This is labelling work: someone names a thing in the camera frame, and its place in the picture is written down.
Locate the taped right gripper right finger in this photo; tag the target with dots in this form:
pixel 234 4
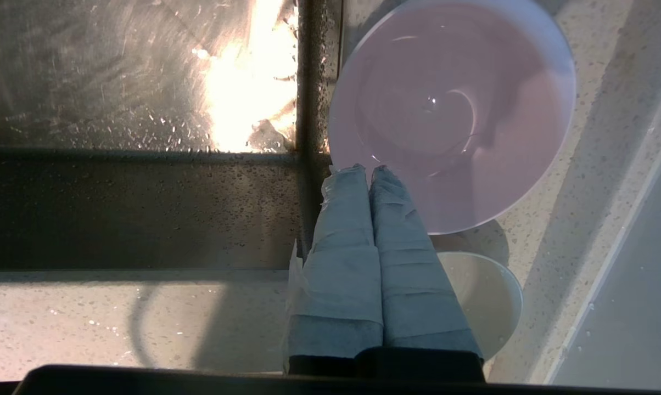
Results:
pixel 413 285

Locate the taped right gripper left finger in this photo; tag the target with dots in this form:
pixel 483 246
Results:
pixel 341 274

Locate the stainless steel sink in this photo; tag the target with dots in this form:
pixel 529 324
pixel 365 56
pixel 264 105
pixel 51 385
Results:
pixel 116 99

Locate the white round cup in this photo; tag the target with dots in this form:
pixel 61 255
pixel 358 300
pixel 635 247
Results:
pixel 489 302

